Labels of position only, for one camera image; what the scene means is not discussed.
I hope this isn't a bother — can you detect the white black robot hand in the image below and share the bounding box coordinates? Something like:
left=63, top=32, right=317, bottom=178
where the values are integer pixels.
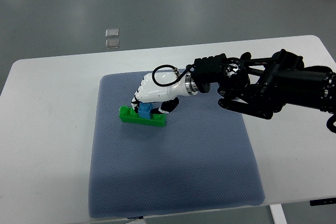
left=131, top=72, right=189, bottom=114

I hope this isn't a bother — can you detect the blue toy block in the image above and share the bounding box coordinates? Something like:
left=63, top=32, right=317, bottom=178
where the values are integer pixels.
left=138, top=102, right=153, bottom=120

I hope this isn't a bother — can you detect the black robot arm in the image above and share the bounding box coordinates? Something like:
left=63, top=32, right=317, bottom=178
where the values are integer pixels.
left=167, top=49, right=335, bottom=132

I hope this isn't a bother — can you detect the green four-stud toy block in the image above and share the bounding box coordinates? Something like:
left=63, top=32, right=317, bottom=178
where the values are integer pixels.
left=119, top=106, right=166, bottom=127

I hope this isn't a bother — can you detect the upper metal floor plate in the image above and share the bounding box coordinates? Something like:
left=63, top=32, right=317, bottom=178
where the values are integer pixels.
left=105, top=28, right=119, bottom=38

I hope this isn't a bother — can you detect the blue-grey fabric mat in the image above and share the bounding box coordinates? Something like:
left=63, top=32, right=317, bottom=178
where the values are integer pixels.
left=89, top=72, right=265, bottom=218

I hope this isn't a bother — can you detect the black label under table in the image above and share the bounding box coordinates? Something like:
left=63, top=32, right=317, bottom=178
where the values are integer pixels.
left=127, top=216, right=144, bottom=220

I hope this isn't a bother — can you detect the white table leg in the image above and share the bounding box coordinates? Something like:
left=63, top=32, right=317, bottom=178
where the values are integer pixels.
left=269, top=204, right=287, bottom=224

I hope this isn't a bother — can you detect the black table control panel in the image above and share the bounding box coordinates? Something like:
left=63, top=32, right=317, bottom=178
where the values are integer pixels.
left=310, top=198, right=336, bottom=206

